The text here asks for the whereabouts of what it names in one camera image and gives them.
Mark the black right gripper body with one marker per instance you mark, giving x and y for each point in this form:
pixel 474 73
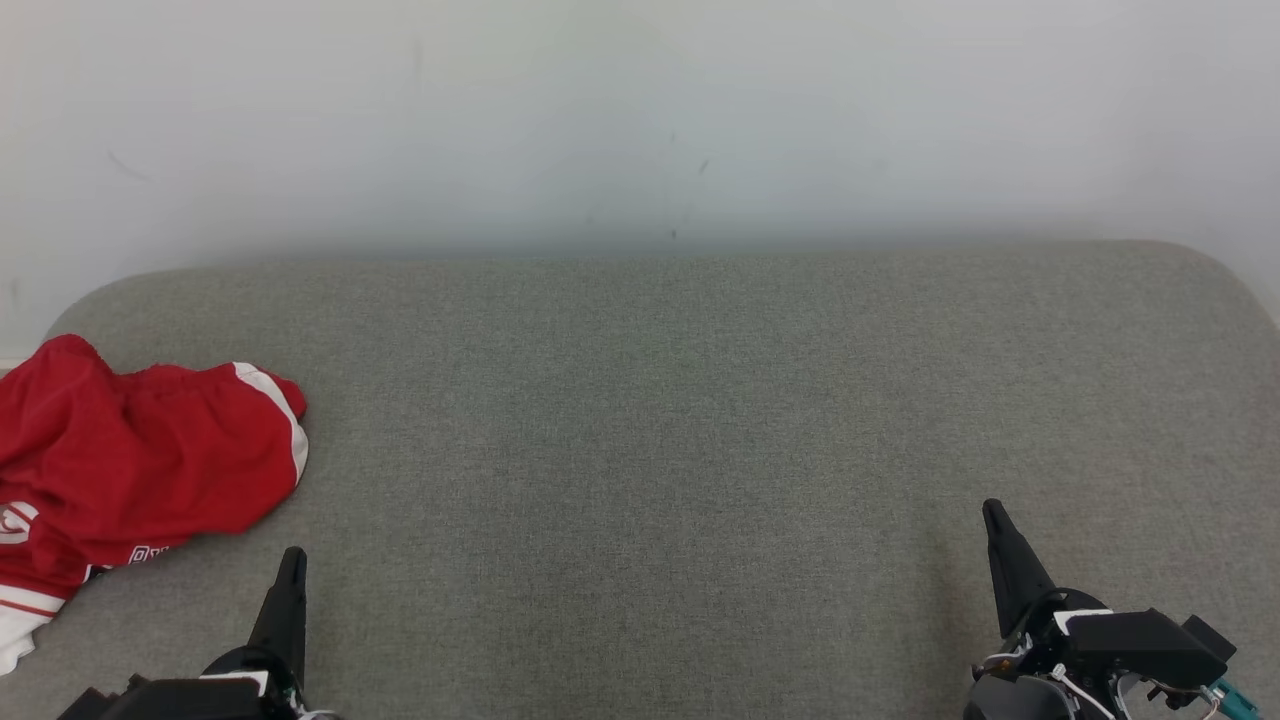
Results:
pixel 1020 690

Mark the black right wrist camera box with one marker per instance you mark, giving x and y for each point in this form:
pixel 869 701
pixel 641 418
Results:
pixel 1140 645

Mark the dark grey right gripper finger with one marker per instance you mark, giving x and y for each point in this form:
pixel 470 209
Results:
pixel 1015 575

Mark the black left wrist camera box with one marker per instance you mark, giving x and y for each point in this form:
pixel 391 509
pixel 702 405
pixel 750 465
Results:
pixel 180 700

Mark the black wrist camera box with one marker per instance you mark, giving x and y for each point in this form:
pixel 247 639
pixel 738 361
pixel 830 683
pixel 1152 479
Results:
pixel 1140 645
pixel 180 700

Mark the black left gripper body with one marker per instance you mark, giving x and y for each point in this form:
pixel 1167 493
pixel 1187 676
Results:
pixel 280 690

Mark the grey fabric sofa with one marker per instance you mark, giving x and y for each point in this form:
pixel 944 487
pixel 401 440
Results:
pixel 650 450

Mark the red white basketball jersey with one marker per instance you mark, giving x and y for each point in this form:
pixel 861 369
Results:
pixel 20 640

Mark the red shorts white side stripe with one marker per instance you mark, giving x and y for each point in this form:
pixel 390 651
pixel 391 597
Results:
pixel 150 450

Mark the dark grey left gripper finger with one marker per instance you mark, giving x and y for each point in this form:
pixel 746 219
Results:
pixel 286 610

